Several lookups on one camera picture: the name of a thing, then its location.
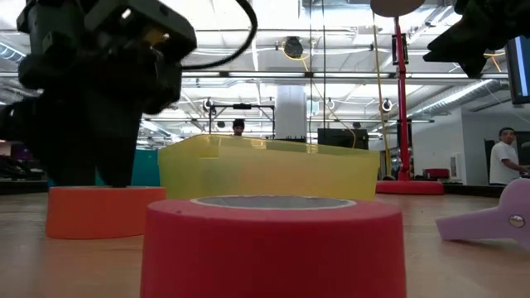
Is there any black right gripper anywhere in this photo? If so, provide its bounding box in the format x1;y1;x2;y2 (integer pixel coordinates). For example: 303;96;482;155
422;0;530;79

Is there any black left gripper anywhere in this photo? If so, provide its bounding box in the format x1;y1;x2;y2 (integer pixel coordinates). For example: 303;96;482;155
0;36;183;188

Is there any blue plastic bin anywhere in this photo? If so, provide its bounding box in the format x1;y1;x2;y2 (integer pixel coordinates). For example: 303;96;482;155
94;148;161;188

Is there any orange tape roll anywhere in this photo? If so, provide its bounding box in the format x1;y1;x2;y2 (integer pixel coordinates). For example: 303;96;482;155
45;185;167;240

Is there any yellow translucent plastic bin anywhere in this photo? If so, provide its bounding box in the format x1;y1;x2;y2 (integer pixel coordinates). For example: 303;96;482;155
157;134;381;203

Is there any red tape roll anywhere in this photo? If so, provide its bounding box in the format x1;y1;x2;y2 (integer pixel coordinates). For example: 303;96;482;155
139;195;407;298

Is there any lilac staple remover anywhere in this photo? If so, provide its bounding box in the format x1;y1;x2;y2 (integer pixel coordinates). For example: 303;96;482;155
435;177;530;252

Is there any red box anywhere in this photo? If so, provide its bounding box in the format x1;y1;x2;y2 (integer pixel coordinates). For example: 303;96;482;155
422;167;451;180

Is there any black background monitor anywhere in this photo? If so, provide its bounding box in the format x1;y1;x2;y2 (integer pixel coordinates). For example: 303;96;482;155
317;127;369;151

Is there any white building column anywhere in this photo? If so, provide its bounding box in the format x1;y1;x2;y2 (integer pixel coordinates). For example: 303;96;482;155
275;84;308;142

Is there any yellow hanging rope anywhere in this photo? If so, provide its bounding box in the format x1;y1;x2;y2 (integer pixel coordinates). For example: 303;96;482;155
371;12;393;180

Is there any black hanging cable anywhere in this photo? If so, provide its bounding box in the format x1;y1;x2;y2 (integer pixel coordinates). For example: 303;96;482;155
308;0;313;146
321;0;327;130

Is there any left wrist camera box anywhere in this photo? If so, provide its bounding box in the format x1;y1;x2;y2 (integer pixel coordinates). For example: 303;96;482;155
16;0;198;64

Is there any black metal frame rig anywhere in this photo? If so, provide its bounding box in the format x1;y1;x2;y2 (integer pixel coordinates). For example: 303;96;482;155
208;103;276;140

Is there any black ceiling cable reel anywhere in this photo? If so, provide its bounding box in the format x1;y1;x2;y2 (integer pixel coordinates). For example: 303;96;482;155
282;36;305;60

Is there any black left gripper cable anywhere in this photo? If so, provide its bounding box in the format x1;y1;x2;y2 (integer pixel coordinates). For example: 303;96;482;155
181;0;258;71

